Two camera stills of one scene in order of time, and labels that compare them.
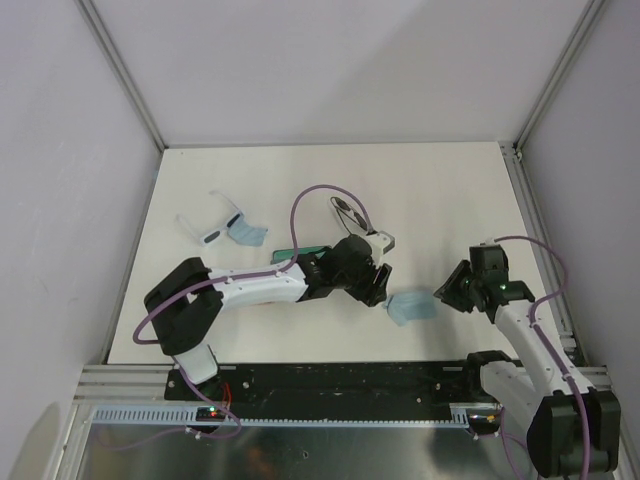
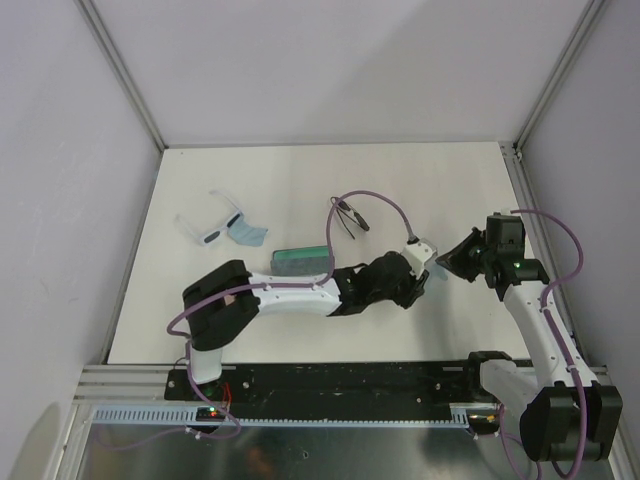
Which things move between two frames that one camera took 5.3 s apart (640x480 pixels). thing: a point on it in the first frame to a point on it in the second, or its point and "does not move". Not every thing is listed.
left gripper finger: [380, 283] to [419, 288]
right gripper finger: [456, 290] to [464, 253]
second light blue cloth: [247, 234] does not move
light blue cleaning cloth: [407, 306] to [439, 273]
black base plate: [407, 384] does not move
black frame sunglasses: [348, 215] does not move
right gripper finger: [455, 295] to [468, 265]
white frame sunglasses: [219, 230] does not move
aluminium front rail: [123, 384] does not move
